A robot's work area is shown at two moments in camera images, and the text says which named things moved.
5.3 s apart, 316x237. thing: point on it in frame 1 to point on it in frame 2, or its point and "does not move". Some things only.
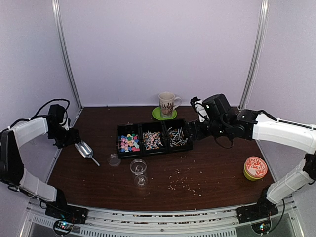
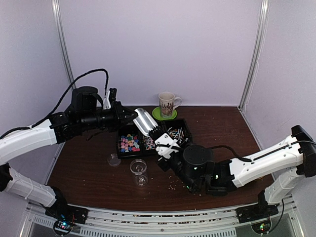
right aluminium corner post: [263, 18] does not move
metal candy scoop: [84, 149] to [144, 122]
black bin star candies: [130, 139] does not move
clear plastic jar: [138, 167] does not move
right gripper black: [199, 134] to [159, 162]
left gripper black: [74, 138] to [120, 120]
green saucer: [156, 114] does not move
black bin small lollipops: [177, 136] does not move
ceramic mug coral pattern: [167, 101] does not move
